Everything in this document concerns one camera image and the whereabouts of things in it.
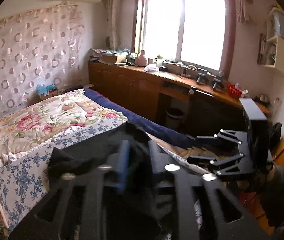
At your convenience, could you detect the dark waste bin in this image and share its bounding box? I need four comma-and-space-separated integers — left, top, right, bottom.
166, 108, 184, 130

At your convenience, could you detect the pink ceramic vase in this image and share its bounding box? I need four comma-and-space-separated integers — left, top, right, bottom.
135, 50, 147, 67

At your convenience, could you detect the right hand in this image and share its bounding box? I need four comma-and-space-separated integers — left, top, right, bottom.
266, 166, 284, 193

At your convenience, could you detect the blue tissue box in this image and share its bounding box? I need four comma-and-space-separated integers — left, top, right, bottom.
36, 84, 58, 100

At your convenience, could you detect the window with wooden frame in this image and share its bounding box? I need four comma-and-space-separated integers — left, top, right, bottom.
132, 0, 236, 79

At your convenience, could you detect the red basket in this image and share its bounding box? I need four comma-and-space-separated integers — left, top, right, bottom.
226, 84, 242, 99

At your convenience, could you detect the long wooden sideboard cabinet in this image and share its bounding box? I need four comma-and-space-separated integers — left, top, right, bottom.
88, 61, 272, 131

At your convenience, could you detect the floral bed quilt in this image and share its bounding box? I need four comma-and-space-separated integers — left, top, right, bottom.
0, 89, 127, 165

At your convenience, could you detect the navy blue blanket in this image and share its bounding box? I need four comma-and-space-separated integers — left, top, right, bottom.
84, 88, 194, 149

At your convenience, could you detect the white wall shelf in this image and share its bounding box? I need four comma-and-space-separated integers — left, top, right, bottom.
257, 7, 284, 77

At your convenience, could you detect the cardboard box on sideboard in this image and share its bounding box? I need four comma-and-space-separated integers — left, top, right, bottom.
100, 52, 127, 64

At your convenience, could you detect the pink circle-pattern wall curtain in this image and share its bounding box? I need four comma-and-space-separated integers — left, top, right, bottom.
0, 4, 87, 116

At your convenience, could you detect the black Superman t-shirt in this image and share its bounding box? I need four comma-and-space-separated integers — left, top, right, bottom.
47, 121, 178, 240

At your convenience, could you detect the blue floral bed sheet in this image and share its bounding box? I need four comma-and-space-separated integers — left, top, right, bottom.
0, 118, 126, 232

